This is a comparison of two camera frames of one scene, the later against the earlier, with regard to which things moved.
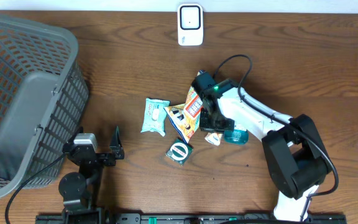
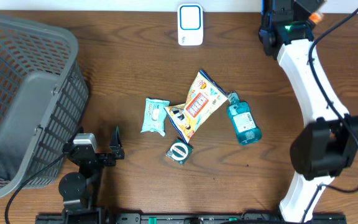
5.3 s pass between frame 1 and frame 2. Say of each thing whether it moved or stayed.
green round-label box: stayed
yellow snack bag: stayed
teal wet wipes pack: stayed
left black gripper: stayed
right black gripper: moved
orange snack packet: moved
